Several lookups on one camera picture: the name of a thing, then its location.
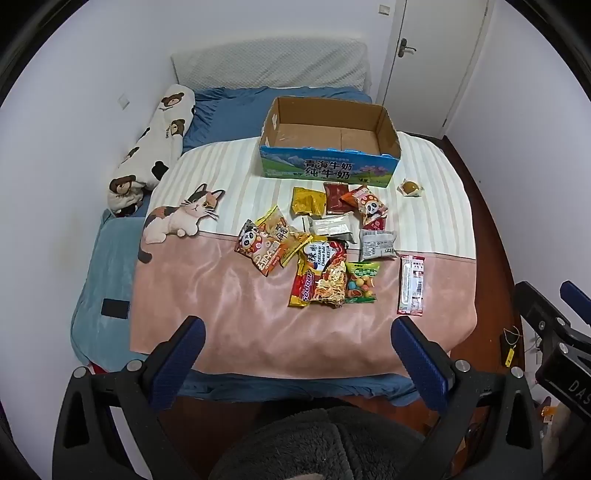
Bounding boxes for green candy packet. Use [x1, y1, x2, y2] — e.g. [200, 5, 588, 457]
[344, 261, 382, 305]

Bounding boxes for grey fleece pants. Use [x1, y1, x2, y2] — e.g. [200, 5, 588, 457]
[222, 406, 426, 480]

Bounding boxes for black phone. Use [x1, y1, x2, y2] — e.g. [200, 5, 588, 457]
[102, 299, 131, 319]

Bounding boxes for gold foil snack packet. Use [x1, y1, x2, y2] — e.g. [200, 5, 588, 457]
[291, 186, 327, 219]

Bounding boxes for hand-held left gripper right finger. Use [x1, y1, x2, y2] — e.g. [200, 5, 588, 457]
[390, 315, 543, 480]

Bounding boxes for instant noodle packet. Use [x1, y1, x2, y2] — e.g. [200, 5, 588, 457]
[288, 234, 349, 309]

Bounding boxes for orange panda snack packet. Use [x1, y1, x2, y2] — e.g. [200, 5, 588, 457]
[234, 219, 284, 278]

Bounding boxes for grey white snack packet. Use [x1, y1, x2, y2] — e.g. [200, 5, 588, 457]
[359, 229, 399, 261]

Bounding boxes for yellow cracker packet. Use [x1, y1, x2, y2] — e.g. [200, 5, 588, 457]
[255, 205, 315, 267]

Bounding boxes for bear print pillow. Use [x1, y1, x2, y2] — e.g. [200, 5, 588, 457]
[107, 84, 195, 217]

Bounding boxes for dark red snack packet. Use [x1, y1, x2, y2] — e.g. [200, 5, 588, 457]
[323, 182, 356, 215]

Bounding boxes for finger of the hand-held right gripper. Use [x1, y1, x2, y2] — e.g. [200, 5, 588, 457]
[560, 280, 591, 324]
[513, 281, 575, 344]

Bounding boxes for light blue blanket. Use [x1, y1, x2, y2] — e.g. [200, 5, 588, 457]
[70, 210, 153, 370]

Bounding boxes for red white sausage packet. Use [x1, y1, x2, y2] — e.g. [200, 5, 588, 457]
[397, 254, 426, 317]

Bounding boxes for white door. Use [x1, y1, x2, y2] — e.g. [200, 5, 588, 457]
[375, 0, 490, 138]

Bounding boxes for cat print striped blanket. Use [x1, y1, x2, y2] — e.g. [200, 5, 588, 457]
[129, 131, 478, 380]

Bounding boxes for white headboard cushion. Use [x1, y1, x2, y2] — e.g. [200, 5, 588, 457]
[171, 39, 374, 90]

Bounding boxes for cardboard box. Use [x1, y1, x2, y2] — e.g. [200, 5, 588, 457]
[259, 96, 402, 189]

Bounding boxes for white red panda snack packet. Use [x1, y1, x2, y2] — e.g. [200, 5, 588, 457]
[342, 185, 389, 232]

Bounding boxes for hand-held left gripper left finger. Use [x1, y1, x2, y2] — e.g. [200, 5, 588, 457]
[52, 315, 207, 480]

